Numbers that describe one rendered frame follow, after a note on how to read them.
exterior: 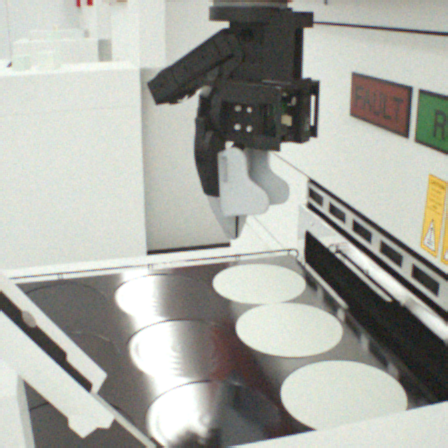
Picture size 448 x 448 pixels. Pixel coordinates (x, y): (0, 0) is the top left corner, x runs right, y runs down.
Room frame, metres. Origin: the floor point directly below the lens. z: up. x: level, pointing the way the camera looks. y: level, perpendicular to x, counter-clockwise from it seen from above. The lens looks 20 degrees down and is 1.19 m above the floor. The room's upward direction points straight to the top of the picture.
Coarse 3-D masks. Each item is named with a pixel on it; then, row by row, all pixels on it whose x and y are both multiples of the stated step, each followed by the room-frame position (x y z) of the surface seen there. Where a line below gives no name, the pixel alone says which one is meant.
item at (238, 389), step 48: (48, 288) 0.58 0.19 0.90; (96, 288) 0.58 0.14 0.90; (144, 288) 0.59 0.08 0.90; (192, 288) 0.59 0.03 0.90; (96, 336) 0.48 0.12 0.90; (144, 336) 0.49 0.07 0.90; (192, 336) 0.49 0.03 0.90; (144, 384) 0.41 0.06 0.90; (192, 384) 0.41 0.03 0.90; (240, 384) 0.41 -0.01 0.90; (48, 432) 0.35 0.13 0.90; (96, 432) 0.35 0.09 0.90; (144, 432) 0.35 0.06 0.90; (192, 432) 0.35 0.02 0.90; (240, 432) 0.35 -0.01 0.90; (288, 432) 0.35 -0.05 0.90
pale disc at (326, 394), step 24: (288, 384) 0.41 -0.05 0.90; (312, 384) 0.41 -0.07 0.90; (336, 384) 0.41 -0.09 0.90; (360, 384) 0.41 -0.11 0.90; (384, 384) 0.41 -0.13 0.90; (288, 408) 0.38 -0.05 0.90; (312, 408) 0.38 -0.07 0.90; (336, 408) 0.38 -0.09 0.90; (360, 408) 0.37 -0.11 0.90; (384, 408) 0.37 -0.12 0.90
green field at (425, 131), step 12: (420, 96) 0.51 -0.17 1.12; (420, 108) 0.51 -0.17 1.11; (432, 108) 0.50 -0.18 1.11; (444, 108) 0.48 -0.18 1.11; (420, 120) 0.51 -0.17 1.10; (432, 120) 0.49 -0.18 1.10; (444, 120) 0.48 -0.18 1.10; (420, 132) 0.51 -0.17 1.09; (432, 132) 0.49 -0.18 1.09; (444, 132) 0.48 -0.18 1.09; (444, 144) 0.47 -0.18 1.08
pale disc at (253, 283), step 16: (224, 272) 0.63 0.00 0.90; (240, 272) 0.63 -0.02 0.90; (256, 272) 0.63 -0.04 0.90; (272, 272) 0.63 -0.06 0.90; (288, 272) 0.63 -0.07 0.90; (224, 288) 0.59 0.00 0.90; (240, 288) 0.59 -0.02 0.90; (256, 288) 0.59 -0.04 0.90; (272, 288) 0.59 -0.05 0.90; (288, 288) 0.59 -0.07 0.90; (304, 288) 0.59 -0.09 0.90
